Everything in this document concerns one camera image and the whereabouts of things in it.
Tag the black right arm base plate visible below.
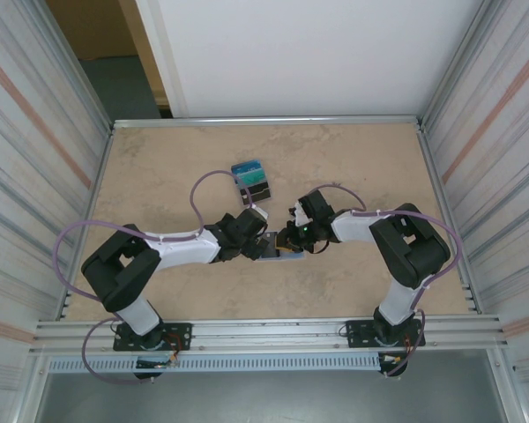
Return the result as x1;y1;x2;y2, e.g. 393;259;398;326
343;320;424;350

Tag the aluminium mounting rail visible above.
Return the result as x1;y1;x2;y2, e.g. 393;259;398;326
29;314;511;355

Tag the aluminium table side rail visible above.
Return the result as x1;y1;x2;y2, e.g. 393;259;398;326
416;125;484;315
63;125;115;321

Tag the slotted grey cable duct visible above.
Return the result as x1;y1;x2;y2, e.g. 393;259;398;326
48;354;383;374

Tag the aluminium rear table frame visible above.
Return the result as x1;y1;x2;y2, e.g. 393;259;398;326
109;115;426;132

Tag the beige card holder wallet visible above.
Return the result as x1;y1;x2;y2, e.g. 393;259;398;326
256;231;306;264

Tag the black VIP card stack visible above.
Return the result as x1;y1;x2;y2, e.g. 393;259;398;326
239;182;272;202

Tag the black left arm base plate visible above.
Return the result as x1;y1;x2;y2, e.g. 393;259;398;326
112;323;193;353

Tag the blue card stack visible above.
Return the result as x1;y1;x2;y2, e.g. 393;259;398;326
231;159;264;174

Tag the black VIP credit card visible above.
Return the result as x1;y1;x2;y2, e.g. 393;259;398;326
259;232;284;260

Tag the white door frame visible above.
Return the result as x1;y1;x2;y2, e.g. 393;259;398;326
134;0;190;119

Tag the small circuit board connector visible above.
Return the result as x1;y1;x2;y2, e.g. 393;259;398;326
377;352;407;367
135;352;181;369

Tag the clear acrylic card organizer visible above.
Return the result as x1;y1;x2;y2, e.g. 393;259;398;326
229;158;276;208

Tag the teal card stack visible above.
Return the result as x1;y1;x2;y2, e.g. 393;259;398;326
234;169;268;186

